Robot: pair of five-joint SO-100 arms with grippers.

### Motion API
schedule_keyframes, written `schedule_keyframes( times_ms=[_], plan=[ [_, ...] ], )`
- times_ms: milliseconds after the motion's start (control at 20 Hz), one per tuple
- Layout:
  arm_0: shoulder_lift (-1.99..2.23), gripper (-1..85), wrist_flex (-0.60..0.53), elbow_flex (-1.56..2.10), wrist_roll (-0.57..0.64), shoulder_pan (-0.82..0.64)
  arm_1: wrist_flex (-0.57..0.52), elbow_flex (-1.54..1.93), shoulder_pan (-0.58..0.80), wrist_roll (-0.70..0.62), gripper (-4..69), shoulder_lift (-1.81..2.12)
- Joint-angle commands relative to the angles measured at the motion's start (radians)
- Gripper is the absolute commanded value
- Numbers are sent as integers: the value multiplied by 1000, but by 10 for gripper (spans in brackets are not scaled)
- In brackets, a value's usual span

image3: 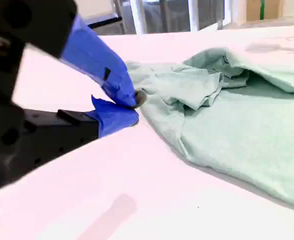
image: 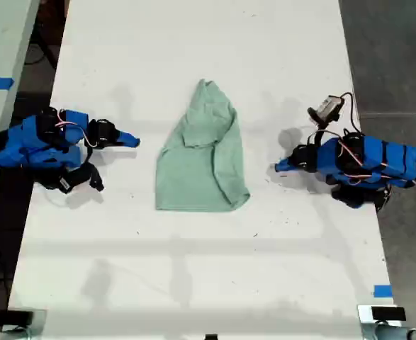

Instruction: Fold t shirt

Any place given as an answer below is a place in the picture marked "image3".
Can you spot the white frame post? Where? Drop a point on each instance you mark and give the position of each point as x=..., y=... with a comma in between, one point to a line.
x=193, y=13
x=138, y=15

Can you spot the pale green T-shirt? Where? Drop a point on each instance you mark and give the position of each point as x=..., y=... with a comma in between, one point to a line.
x=224, y=130

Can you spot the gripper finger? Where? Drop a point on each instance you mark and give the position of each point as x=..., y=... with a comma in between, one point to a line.
x=69, y=130
x=94, y=52

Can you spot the black bar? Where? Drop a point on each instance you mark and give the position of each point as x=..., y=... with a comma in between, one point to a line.
x=104, y=23

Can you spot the brown cardboard box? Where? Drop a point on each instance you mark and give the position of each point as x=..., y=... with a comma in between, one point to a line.
x=255, y=10

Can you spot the green strip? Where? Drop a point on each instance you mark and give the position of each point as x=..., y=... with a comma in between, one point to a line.
x=263, y=9

